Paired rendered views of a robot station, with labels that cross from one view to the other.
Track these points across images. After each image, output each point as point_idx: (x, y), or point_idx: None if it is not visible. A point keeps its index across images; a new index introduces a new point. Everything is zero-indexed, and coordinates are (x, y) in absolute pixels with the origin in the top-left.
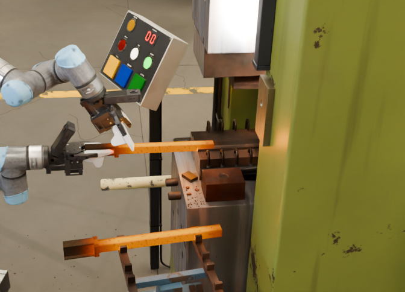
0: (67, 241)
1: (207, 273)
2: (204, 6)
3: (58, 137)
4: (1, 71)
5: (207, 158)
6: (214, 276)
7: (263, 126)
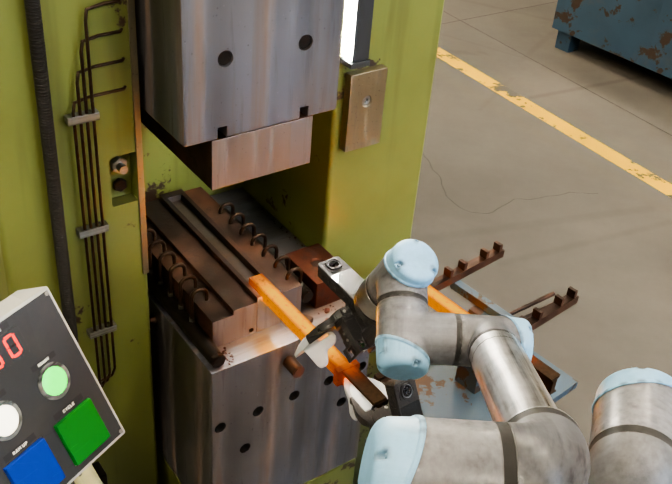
0: (547, 375)
1: (466, 272)
2: (301, 61)
3: (411, 415)
4: (517, 340)
5: (295, 279)
6: (469, 262)
7: (377, 120)
